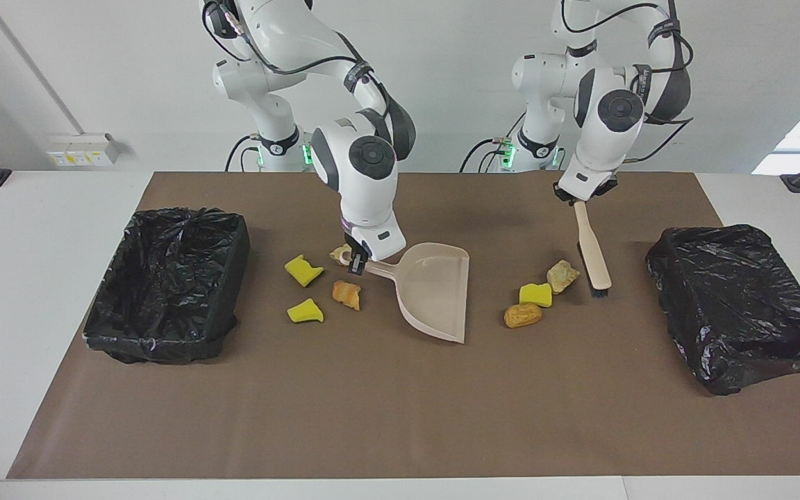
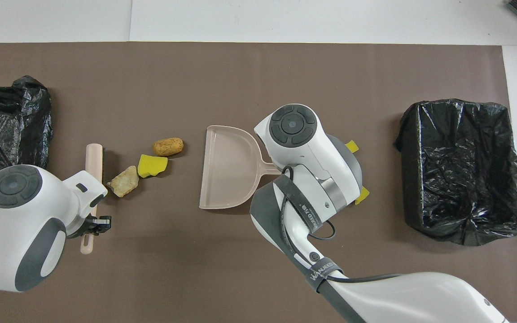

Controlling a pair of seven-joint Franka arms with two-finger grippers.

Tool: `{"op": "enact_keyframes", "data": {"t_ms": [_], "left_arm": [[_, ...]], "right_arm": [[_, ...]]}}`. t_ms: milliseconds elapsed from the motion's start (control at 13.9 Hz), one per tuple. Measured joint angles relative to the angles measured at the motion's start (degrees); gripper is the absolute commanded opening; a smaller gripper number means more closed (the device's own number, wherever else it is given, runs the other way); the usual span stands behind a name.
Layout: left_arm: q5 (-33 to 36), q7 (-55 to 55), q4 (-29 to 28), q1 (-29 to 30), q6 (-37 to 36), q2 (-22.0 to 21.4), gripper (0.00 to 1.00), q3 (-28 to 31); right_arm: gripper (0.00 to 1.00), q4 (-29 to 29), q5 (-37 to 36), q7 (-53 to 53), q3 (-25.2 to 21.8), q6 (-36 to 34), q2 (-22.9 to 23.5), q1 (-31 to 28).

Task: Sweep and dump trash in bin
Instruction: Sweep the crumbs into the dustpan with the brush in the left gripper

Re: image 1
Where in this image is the brown oval bread roll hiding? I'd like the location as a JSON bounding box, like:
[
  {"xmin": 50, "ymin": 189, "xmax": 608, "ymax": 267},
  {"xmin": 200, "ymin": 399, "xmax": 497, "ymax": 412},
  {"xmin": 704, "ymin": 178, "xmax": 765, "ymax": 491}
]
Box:
[{"xmin": 503, "ymin": 303, "xmax": 543, "ymax": 328}]

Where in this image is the beige plastic dustpan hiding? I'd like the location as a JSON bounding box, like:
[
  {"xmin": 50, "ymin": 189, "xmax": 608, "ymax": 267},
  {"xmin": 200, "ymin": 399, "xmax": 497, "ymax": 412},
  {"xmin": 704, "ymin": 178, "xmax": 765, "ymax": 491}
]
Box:
[{"xmin": 350, "ymin": 242, "xmax": 471, "ymax": 344}]

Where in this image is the beige hand brush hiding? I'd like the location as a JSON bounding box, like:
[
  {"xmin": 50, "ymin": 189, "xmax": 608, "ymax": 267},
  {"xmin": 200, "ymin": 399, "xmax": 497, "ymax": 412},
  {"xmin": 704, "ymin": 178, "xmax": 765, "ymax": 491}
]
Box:
[{"xmin": 573, "ymin": 200, "xmax": 613, "ymax": 299}]

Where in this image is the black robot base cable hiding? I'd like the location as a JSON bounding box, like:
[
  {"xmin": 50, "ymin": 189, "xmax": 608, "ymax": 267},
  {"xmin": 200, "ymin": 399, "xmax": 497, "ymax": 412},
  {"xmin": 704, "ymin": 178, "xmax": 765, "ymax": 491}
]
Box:
[
  {"xmin": 225, "ymin": 135, "xmax": 262, "ymax": 172},
  {"xmin": 460, "ymin": 111, "xmax": 527, "ymax": 173}
]

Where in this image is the white wall socket box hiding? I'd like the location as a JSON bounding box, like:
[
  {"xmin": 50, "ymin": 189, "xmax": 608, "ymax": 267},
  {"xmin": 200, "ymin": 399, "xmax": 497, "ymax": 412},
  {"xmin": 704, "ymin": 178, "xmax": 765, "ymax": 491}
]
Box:
[{"xmin": 47, "ymin": 133, "xmax": 122, "ymax": 167}]

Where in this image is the yellow and green sponge piece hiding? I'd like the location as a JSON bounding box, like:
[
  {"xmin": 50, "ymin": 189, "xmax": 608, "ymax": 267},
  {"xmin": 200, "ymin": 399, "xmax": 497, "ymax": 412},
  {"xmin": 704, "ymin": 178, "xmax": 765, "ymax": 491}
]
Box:
[{"xmin": 519, "ymin": 283, "xmax": 553, "ymax": 308}]

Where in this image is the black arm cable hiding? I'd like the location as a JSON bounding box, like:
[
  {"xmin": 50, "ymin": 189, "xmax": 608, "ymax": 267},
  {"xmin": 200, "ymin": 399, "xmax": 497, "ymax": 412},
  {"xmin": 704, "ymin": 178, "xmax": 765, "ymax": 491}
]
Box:
[
  {"xmin": 202, "ymin": 0, "xmax": 401, "ymax": 140},
  {"xmin": 560, "ymin": 0, "xmax": 694, "ymax": 164}
]

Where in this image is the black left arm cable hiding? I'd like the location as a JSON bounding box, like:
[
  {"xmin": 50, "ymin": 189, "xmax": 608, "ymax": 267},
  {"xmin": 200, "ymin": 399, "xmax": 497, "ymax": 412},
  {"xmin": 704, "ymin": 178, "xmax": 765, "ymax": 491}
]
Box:
[{"xmin": 560, "ymin": 0, "xmax": 694, "ymax": 164}]

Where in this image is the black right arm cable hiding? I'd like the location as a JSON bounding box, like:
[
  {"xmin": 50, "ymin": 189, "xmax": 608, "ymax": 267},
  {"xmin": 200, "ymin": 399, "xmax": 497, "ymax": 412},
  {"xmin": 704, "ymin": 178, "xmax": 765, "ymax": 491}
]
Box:
[{"xmin": 202, "ymin": 0, "xmax": 401, "ymax": 140}]

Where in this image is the orange striped bread piece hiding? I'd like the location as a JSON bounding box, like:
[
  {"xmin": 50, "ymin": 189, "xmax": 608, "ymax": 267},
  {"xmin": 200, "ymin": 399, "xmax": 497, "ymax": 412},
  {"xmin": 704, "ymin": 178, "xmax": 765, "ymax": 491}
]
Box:
[{"xmin": 332, "ymin": 279, "xmax": 362, "ymax": 311}]

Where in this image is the pale striped croissant piece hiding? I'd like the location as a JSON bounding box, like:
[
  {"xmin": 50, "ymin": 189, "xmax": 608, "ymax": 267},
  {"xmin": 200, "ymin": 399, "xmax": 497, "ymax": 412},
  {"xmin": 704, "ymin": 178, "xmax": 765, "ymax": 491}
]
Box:
[{"xmin": 547, "ymin": 260, "xmax": 580, "ymax": 294}]

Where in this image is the brown paper table mat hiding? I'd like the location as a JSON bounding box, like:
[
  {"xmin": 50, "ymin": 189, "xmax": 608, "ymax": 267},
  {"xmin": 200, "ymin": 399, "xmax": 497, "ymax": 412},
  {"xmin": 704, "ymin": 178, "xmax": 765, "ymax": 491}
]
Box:
[{"xmin": 8, "ymin": 172, "xmax": 800, "ymax": 480}]

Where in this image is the black bag lined bin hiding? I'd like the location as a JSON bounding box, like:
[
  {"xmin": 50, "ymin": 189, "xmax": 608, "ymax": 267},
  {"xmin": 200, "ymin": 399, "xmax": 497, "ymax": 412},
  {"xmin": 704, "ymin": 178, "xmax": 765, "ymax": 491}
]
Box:
[
  {"xmin": 83, "ymin": 207, "xmax": 251, "ymax": 365},
  {"xmin": 645, "ymin": 224, "xmax": 800, "ymax": 397}
]

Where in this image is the white wall cable conduit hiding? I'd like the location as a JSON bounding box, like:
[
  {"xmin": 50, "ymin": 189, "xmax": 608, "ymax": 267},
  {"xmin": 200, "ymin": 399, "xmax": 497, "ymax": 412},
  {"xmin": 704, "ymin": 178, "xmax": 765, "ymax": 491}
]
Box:
[{"xmin": 0, "ymin": 0, "xmax": 88, "ymax": 136}]

